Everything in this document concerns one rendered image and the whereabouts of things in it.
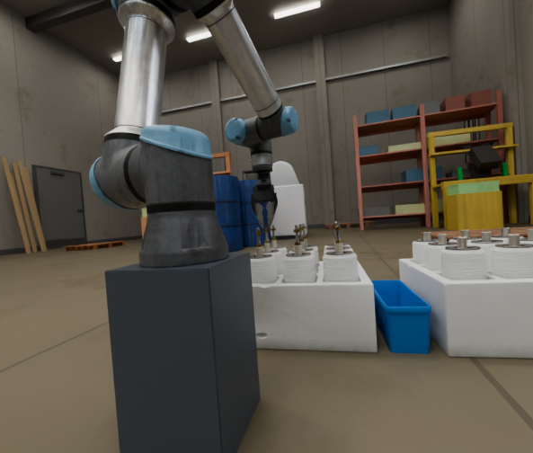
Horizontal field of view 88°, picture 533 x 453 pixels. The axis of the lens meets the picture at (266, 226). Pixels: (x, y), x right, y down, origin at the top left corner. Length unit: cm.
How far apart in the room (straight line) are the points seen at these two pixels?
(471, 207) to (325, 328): 441
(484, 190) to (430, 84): 536
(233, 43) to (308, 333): 74
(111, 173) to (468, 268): 82
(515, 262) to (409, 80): 915
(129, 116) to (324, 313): 64
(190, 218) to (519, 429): 62
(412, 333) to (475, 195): 435
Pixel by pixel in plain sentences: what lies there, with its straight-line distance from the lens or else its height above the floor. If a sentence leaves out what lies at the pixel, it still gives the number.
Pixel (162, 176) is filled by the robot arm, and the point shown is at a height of 44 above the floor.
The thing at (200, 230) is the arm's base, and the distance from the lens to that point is 45.
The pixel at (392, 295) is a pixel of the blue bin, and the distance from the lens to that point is 109.
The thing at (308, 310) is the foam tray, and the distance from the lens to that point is 79.
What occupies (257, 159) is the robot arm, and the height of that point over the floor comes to 57.
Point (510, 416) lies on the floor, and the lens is 70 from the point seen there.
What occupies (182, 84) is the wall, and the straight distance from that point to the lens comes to 1147.
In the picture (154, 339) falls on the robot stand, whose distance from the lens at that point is 47.
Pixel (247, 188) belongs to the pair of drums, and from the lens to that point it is 394.
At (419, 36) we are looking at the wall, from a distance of 1046.
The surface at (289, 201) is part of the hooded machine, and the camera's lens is 485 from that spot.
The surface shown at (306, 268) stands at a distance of 79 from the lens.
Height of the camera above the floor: 36
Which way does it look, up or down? 1 degrees down
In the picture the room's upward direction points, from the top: 4 degrees counter-clockwise
